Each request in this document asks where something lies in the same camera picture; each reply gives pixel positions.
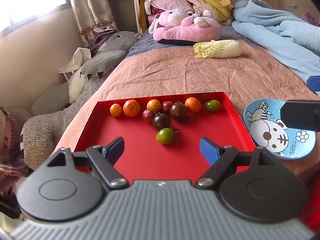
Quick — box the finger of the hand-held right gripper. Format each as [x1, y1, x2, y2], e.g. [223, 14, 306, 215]
[307, 76, 320, 92]
[279, 100, 320, 132]

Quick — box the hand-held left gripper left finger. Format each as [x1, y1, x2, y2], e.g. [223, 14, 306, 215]
[46, 137, 130, 192]

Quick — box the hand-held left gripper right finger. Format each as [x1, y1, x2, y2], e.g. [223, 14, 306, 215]
[195, 137, 282, 190]

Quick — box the red tray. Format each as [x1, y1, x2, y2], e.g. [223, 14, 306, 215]
[74, 92, 256, 182]

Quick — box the green tomato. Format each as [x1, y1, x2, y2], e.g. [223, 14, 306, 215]
[205, 100, 221, 112]
[156, 128, 180, 145]

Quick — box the blue cartoon bear plate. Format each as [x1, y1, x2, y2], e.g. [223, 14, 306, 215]
[243, 99, 317, 160]

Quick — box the orange mandarin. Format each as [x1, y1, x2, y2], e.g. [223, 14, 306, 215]
[123, 99, 141, 117]
[185, 97, 202, 114]

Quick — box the dark purple tomato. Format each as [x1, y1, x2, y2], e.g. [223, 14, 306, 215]
[153, 113, 171, 130]
[170, 102, 188, 121]

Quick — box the red tomato back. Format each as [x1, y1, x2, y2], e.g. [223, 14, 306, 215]
[161, 101, 174, 113]

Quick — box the small orange tomato far left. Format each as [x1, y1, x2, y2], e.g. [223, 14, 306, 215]
[110, 103, 123, 117]

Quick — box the purple floral cloth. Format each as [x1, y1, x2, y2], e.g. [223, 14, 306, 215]
[304, 12, 319, 27]

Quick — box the light blue blanket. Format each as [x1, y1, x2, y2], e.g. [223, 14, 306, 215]
[231, 0, 320, 85]

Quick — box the grey plush toy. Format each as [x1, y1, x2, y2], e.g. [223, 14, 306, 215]
[21, 30, 140, 170]

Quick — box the pink dotted bedspread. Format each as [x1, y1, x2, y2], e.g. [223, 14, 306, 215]
[60, 40, 320, 178]

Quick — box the white tote bag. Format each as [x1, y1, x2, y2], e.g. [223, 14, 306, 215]
[58, 47, 92, 80]

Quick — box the napa cabbage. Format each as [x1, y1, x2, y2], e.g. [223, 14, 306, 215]
[193, 39, 243, 59]

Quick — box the grey bed sheet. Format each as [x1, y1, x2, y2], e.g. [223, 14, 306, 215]
[127, 25, 260, 58]

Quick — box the patterned cloth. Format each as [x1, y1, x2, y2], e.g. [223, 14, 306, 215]
[0, 106, 33, 198]

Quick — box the pink bunny plush cushion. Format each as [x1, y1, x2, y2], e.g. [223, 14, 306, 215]
[149, 9, 222, 46]

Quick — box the yellow plush garment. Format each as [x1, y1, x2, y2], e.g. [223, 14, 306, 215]
[185, 0, 235, 26]

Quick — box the pink cream printed garment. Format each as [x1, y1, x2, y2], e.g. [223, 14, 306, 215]
[179, 0, 215, 18]

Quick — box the beige upright board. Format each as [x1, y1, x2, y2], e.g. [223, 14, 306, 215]
[132, 0, 149, 35]

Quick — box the floral curtain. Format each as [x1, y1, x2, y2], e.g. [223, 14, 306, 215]
[67, 0, 119, 48]

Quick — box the pink pillow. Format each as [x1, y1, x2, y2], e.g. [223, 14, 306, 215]
[144, 0, 194, 15]

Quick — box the window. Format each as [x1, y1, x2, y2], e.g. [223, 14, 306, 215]
[0, 0, 73, 30]

